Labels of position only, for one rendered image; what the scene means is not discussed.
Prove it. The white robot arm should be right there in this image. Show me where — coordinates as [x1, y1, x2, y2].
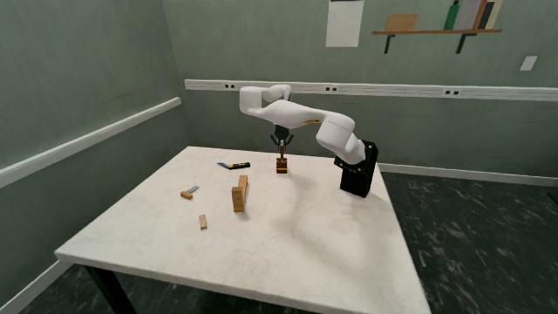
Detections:
[240, 85, 365, 165]

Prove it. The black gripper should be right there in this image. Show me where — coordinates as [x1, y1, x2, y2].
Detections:
[270, 125, 294, 153]

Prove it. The black sliding bevel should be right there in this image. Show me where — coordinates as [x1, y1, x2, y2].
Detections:
[217, 162, 250, 170]

